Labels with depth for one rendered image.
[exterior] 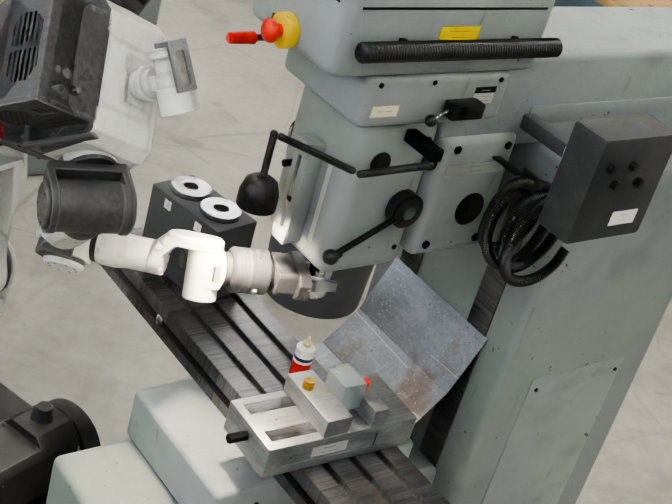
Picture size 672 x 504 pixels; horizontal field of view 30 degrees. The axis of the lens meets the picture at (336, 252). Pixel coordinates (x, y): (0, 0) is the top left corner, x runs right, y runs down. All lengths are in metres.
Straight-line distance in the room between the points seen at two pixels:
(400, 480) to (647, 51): 0.97
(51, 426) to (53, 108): 1.04
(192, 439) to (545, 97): 0.96
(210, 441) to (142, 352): 1.73
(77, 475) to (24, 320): 1.76
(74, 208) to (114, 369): 2.07
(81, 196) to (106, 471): 0.70
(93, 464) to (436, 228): 0.84
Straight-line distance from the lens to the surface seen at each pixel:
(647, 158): 2.27
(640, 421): 4.76
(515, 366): 2.64
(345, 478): 2.41
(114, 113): 2.16
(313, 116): 2.26
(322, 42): 2.02
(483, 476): 2.85
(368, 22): 2.00
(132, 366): 4.17
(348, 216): 2.24
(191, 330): 2.68
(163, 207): 2.79
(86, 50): 2.13
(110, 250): 2.40
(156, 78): 2.15
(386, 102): 2.12
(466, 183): 2.37
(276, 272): 2.39
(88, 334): 4.27
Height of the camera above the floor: 2.48
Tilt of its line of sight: 29 degrees down
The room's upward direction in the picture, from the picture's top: 17 degrees clockwise
